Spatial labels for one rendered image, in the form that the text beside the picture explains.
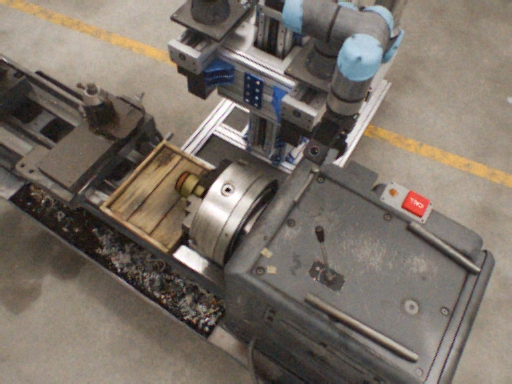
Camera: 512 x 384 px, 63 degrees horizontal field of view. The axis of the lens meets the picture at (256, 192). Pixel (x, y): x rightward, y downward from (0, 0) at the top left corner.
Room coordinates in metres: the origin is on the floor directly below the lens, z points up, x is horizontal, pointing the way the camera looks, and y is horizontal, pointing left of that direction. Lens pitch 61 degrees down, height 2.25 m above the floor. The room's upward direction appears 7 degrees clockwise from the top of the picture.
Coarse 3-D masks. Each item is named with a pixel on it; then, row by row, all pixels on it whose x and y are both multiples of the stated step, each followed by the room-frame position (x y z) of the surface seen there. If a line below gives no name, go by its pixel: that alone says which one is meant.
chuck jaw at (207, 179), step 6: (222, 162) 0.67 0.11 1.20; (228, 162) 0.67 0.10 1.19; (240, 162) 0.68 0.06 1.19; (216, 168) 0.68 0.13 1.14; (222, 168) 0.65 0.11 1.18; (204, 174) 0.66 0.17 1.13; (210, 174) 0.64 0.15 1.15; (216, 174) 0.64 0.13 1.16; (204, 180) 0.63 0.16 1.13; (210, 180) 0.63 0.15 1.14; (204, 186) 0.62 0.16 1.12; (210, 186) 0.62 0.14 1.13
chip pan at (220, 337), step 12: (0, 180) 0.84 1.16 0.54; (12, 180) 0.85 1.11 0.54; (0, 192) 0.78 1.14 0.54; (12, 192) 0.79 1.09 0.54; (48, 228) 0.64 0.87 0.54; (216, 336) 0.28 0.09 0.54; (228, 336) 0.28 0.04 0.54; (228, 348) 0.24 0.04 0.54; (240, 348) 0.25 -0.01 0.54; (240, 360) 0.20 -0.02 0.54; (264, 360) 0.21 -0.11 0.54; (264, 372) 0.17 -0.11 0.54; (276, 372) 0.18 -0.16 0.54
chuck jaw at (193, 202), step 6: (192, 198) 0.58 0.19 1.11; (198, 198) 0.58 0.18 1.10; (186, 204) 0.57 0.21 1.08; (192, 204) 0.56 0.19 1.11; (198, 204) 0.56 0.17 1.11; (186, 210) 0.53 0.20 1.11; (192, 210) 0.54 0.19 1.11; (186, 216) 0.53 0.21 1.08; (192, 216) 0.52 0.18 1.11; (186, 222) 0.49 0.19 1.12; (186, 228) 0.48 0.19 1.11; (192, 240) 0.45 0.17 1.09
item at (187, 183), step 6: (180, 174) 0.65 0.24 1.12; (186, 174) 0.66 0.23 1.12; (192, 174) 0.66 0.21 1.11; (180, 180) 0.63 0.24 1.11; (186, 180) 0.63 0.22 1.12; (192, 180) 0.63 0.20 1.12; (198, 180) 0.63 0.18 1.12; (180, 186) 0.62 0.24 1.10; (186, 186) 0.61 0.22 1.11; (192, 186) 0.61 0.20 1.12; (198, 186) 0.62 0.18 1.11; (180, 192) 0.61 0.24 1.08; (186, 192) 0.60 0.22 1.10; (192, 192) 0.60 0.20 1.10; (198, 192) 0.60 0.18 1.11; (204, 192) 0.63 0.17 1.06; (186, 198) 0.60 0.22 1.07
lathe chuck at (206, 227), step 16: (240, 160) 0.69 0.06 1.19; (224, 176) 0.59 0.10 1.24; (240, 176) 0.60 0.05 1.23; (256, 176) 0.62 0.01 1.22; (208, 192) 0.54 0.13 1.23; (240, 192) 0.55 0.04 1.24; (208, 208) 0.50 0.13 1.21; (224, 208) 0.50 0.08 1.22; (192, 224) 0.47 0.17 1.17; (208, 224) 0.46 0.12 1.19; (224, 224) 0.46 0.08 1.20; (208, 240) 0.43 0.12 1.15; (208, 256) 0.42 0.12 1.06
